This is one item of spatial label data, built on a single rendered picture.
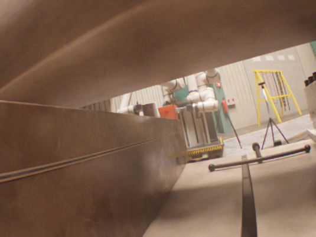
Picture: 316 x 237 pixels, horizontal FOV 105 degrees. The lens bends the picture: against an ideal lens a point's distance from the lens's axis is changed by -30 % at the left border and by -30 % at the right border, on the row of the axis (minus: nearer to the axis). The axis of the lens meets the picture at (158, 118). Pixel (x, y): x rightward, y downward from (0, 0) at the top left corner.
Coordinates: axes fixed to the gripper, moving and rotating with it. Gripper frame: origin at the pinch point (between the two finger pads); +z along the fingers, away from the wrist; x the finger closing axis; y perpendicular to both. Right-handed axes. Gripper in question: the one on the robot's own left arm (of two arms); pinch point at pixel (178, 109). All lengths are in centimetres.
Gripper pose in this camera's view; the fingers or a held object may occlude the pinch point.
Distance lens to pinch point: 145.2
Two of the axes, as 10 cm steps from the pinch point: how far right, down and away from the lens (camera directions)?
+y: -0.9, -9.9, 0.5
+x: -2.8, -0.2, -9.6
